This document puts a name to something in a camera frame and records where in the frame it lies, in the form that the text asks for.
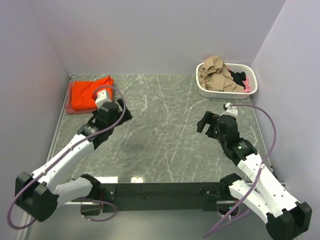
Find orange t-shirt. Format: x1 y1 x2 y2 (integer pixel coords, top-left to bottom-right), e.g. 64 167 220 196
67 76 114 113

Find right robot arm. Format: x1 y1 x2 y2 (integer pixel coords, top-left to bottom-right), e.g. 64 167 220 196
196 111 312 240

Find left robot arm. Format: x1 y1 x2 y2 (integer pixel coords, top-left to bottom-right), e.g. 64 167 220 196
13 98 133 222

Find white plastic laundry basket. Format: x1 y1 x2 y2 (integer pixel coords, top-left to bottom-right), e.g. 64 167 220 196
195 62 259 100

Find folded pink t-shirt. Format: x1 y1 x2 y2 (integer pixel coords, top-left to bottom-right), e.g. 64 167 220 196
64 79 97 115

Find beige crumpled t-shirt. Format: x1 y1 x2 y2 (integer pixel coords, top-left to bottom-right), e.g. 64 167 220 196
197 56 244 93

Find pink garment in basket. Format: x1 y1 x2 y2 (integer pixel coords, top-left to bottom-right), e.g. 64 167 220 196
242 79 251 94

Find black garment in basket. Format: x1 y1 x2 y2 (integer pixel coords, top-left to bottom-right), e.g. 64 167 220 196
228 70 247 89

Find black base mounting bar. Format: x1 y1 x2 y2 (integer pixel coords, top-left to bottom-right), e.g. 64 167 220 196
79 182 250 213

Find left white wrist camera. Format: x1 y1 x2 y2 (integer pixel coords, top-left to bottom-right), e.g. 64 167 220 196
93 89 112 108

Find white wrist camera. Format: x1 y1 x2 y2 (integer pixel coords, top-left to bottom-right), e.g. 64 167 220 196
93 89 112 108
221 102 238 117

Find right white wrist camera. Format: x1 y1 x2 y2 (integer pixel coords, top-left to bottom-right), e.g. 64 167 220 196
221 102 238 117

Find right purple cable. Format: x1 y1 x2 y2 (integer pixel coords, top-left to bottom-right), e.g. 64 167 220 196
202 103 278 239

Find purple cable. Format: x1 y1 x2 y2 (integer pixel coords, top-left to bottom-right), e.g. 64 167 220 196
202 103 278 239
6 84 127 230

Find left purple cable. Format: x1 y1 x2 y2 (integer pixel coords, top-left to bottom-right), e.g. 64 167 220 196
6 84 127 230

